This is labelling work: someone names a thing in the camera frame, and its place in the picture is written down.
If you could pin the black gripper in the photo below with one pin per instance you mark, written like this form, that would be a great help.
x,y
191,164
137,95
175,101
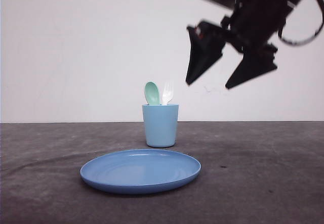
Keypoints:
x,y
248,30

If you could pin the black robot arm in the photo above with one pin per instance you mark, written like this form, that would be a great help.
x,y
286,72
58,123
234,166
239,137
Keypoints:
x,y
248,30

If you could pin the blue plastic plate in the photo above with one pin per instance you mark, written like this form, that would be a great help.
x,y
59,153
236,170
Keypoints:
x,y
140,171

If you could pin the light blue plastic cup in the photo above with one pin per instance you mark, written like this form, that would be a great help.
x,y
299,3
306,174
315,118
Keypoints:
x,y
160,124

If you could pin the white plastic fork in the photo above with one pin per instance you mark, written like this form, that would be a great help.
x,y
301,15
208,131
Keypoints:
x,y
168,93

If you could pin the mint green plastic spoon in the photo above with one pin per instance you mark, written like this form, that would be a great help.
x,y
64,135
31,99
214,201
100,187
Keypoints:
x,y
152,93

